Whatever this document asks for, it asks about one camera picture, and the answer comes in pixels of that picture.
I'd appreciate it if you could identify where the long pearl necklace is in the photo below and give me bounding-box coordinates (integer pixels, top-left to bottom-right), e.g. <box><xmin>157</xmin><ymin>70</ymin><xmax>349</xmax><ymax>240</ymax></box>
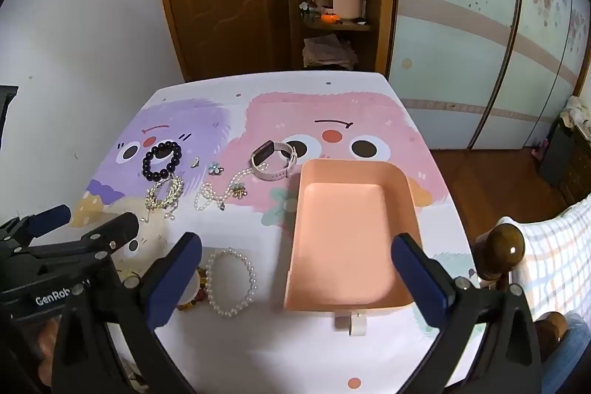
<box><xmin>194</xmin><ymin>163</ymin><xmax>269</xmax><ymax>212</ymax></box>

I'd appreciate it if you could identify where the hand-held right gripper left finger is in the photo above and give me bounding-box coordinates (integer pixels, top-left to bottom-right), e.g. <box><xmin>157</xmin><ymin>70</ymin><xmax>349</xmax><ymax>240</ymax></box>
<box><xmin>53</xmin><ymin>232</ymin><xmax>204</xmax><ymax>394</ymax></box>

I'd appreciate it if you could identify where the large wooden bedpost knob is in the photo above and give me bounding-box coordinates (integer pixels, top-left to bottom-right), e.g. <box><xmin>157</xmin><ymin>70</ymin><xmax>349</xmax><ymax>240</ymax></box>
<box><xmin>475</xmin><ymin>224</ymin><xmax>526</xmax><ymax>289</ymax></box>

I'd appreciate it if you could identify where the person's jeans leg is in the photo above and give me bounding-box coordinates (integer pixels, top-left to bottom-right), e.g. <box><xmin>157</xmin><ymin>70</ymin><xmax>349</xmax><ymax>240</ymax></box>
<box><xmin>539</xmin><ymin>313</ymin><xmax>591</xmax><ymax>394</ymax></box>

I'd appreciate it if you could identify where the dark cluttered dresser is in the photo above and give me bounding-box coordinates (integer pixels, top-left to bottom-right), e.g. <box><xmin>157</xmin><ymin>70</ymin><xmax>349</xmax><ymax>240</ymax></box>
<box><xmin>536</xmin><ymin>96</ymin><xmax>591</xmax><ymax>206</ymax></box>

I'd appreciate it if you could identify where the small wooden bedpost knob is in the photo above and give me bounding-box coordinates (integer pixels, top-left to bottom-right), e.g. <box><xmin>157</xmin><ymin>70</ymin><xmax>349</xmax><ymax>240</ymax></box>
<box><xmin>536</xmin><ymin>312</ymin><xmax>570</xmax><ymax>359</ymax></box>

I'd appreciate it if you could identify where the amber bead bracelet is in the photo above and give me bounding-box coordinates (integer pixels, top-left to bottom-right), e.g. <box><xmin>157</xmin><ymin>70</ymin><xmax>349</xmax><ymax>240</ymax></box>
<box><xmin>175</xmin><ymin>267</ymin><xmax>207</xmax><ymax>312</ymax></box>

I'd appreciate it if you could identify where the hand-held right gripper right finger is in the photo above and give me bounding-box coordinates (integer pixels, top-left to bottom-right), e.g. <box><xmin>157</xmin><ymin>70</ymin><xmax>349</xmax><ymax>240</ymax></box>
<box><xmin>392</xmin><ymin>232</ymin><xmax>543</xmax><ymax>394</ymax></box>

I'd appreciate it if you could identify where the plaid blanket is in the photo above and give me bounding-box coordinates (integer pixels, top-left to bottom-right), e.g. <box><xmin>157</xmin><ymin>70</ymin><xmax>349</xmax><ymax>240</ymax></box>
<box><xmin>501</xmin><ymin>196</ymin><xmax>591</xmax><ymax>322</ymax></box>

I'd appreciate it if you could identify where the gold and pearl bracelet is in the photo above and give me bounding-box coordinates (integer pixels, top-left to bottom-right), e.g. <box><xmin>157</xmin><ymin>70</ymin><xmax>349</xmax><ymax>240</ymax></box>
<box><xmin>145</xmin><ymin>175</ymin><xmax>186</xmax><ymax>222</ymax></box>

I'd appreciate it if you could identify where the cartoon monster printed tablecloth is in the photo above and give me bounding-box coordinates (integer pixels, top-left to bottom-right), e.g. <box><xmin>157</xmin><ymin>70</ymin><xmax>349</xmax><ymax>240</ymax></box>
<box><xmin>69</xmin><ymin>72</ymin><xmax>484</xmax><ymax>394</ymax></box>

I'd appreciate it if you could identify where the folded beige cloth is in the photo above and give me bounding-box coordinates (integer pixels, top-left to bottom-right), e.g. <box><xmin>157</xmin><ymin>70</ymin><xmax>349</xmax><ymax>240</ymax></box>
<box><xmin>302</xmin><ymin>35</ymin><xmax>359</xmax><ymax>70</ymax></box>

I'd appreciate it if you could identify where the pink strap smartwatch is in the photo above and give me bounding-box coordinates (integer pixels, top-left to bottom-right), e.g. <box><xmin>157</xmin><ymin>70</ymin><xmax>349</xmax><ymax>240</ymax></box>
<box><xmin>250</xmin><ymin>140</ymin><xmax>299</xmax><ymax>182</ymax></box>

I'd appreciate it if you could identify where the pale blue floral wardrobe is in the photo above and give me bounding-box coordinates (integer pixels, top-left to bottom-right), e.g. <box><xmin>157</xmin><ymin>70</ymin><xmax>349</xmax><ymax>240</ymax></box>
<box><xmin>388</xmin><ymin>0</ymin><xmax>591</xmax><ymax>151</ymax></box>

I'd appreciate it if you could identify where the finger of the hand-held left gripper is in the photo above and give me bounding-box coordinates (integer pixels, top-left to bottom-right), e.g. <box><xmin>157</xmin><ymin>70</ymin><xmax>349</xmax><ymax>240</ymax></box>
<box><xmin>0</xmin><ymin>204</ymin><xmax>73</xmax><ymax>253</ymax></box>
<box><xmin>18</xmin><ymin>212</ymin><xmax>140</xmax><ymax>279</ymax></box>

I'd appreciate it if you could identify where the white pearl bracelet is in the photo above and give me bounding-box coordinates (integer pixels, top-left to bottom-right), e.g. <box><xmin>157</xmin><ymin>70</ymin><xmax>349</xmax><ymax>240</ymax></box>
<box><xmin>205</xmin><ymin>248</ymin><xmax>256</xmax><ymax>319</ymax></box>

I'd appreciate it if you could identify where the pink plastic drawer tray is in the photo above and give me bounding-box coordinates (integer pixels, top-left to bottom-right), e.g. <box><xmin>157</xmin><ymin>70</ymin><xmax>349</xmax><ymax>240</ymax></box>
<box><xmin>283</xmin><ymin>158</ymin><xmax>424</xmax><ymax>338</ymax></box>

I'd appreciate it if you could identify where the black bead bracelet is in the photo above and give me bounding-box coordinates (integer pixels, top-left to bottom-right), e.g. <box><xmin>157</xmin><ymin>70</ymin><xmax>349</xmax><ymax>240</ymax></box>
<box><xmin>142</xmin><ymin>141</ymin><xmax>182</xmax><ymax>183</ymax></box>

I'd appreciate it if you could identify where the person's left hand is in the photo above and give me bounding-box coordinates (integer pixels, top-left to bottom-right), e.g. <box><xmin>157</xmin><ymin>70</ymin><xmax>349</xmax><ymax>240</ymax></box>
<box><xmin>36</xmin><ymin>319</ymin><xmax>63</xmax><ymax>364</ymax></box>

